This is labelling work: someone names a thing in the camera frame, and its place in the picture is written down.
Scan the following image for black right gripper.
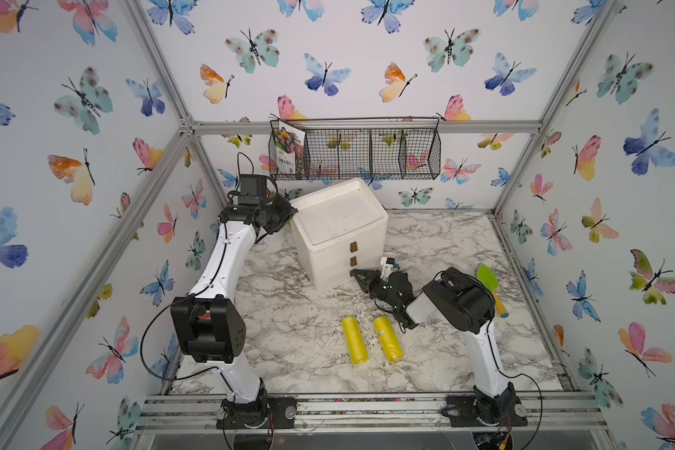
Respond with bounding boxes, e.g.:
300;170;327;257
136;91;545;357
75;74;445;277
351;265;401;312

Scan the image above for yellow trash bag roll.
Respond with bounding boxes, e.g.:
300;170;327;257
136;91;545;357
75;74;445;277
373;316;404;364
341;317;369;366

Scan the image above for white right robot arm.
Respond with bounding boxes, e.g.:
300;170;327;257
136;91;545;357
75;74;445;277
351;267;510;399

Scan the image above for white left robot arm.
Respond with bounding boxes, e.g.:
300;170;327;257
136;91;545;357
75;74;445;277
170;174;296;410

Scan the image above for white drawer cabinet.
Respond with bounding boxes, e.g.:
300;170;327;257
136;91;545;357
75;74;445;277
291;178;388;286

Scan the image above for flower seed packet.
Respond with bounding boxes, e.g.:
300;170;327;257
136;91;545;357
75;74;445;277
272;120;306;176

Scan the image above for green toy shovel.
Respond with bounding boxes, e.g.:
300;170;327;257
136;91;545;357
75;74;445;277
476;264;509;318

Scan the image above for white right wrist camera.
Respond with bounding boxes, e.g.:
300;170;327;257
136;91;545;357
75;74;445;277
380;257;399;281

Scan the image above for black wire wall basket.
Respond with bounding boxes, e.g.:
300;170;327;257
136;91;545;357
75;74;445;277
267;116;442;182

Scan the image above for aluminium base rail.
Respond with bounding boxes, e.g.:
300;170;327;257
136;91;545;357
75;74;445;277
136;391;608;435

